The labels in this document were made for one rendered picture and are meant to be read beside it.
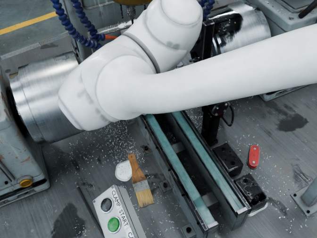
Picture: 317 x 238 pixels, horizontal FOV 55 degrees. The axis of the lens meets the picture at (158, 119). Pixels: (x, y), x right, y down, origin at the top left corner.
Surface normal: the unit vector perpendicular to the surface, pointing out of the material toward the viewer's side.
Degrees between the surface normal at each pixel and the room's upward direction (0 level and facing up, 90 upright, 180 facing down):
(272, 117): 0
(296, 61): 61
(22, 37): 0
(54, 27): 0
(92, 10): 90
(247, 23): 32
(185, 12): 37
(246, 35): 47
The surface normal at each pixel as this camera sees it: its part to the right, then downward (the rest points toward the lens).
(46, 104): 0.29, 0.14
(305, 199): -0.91, 0.34
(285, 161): -0.04, -0.63
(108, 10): 0.41, 0.69
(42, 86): 0.16, -0.23
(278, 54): -0.53, -0.11
